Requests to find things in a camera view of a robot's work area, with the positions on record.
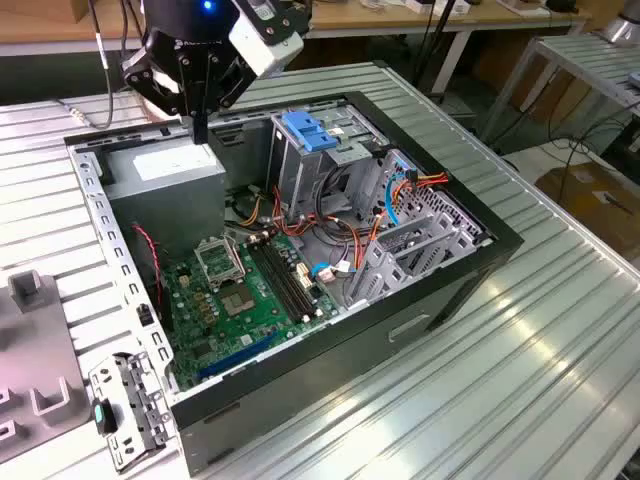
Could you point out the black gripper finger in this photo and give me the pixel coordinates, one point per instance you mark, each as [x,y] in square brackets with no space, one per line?
[145,82]
[235,80]

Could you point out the grey metal disk bay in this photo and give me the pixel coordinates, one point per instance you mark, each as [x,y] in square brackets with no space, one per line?
[380,250]

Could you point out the blue plastic drive latch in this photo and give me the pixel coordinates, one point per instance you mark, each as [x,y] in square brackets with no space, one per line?
[310,135]

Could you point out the small brown cardboard box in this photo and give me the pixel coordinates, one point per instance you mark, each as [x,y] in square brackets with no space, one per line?
[79,9]

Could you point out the grey metal drive cage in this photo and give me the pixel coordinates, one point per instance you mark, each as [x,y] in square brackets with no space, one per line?
[295,170]

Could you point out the grey power supply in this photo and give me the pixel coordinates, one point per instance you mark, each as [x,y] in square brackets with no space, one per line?
[165,210]

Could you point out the wooden desk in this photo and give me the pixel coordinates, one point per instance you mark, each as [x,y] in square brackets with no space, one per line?
[375,20]

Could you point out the small white box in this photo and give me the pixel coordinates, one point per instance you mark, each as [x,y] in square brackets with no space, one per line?
[420,6]

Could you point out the black tripod stand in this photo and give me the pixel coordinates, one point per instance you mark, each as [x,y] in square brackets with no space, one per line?
[433,40]

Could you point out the black RAM slot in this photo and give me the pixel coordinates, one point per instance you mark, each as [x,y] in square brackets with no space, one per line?
[275,285]
[290,277]

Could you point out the white motherboard connector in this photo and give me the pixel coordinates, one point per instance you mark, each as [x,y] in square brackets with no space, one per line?
[304,277]

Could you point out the CPU socket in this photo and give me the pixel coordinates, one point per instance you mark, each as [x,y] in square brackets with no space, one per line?
[235,302]

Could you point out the green motherboard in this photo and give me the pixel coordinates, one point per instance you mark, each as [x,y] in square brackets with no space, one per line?
[235,335]

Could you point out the blue expansion slot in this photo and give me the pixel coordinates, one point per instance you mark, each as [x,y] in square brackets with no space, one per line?
[240,356]

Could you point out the grey parts rack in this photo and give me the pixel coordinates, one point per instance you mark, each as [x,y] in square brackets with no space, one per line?
[35,360]

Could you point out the black PC case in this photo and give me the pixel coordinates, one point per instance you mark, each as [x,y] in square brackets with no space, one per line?
[300,380]

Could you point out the black teal latch clip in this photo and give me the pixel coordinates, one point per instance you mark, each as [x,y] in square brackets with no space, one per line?
[98,415]

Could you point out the large brown cardboard box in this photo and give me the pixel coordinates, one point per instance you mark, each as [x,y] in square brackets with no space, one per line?
[595,210]

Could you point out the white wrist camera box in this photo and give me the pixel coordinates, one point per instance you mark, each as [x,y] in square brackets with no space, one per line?
[260,50]

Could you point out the grey metal slot bracket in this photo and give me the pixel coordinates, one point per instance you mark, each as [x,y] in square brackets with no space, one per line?
[142,395]

